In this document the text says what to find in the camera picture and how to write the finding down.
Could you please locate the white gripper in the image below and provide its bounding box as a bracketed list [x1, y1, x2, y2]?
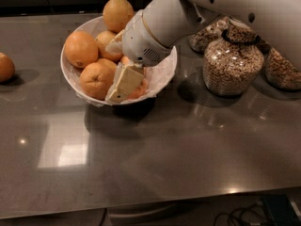
[105, 10, 171, 104]

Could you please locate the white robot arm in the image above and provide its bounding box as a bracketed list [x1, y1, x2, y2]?
[105, 0, 301, 104]

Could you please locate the small hidden orange in bowl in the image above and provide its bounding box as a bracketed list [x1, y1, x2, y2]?
[97, 58, 117, 70]

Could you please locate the centre orange in bowl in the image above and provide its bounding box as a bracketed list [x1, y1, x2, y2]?
[95, 30, 122, 62]

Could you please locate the front left orange in bowl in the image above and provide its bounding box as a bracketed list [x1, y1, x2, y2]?
[80, 62, 115, 100]

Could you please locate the front right orange in bowl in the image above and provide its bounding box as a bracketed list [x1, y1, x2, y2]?
[128, 79, 148, 100]

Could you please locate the white paper bowl liner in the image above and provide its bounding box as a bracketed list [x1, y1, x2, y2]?
[67, 16, 178, 105]

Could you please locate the white bowl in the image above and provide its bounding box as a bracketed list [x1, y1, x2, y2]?
[59, 14, 178, 107]

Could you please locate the top orange in bowl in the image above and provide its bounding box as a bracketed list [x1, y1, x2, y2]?
[103, 0, 135, 33]

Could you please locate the back left glass cereal jar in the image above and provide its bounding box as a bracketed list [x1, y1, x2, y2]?
[188, 16, 229, 54]

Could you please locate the glass cereal jar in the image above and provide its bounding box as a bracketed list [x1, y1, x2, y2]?
[265, 48, 301, 90]
[188, 16, 229, 54]
[203, 18, 264, 97]

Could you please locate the front glass cereal jar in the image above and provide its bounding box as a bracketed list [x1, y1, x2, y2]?
[203, 18, 264, 97]

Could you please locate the orange on table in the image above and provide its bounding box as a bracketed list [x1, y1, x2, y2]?
[0, 53, 15, 82]

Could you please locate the back right glass cereal jar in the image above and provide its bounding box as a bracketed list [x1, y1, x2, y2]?
[265, 48, 301, 90]

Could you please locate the black power adapter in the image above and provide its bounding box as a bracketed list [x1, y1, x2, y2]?
[261, 195, 301, 226]

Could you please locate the black cable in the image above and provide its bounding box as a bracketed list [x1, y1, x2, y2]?
[214, 202, 267, 226]

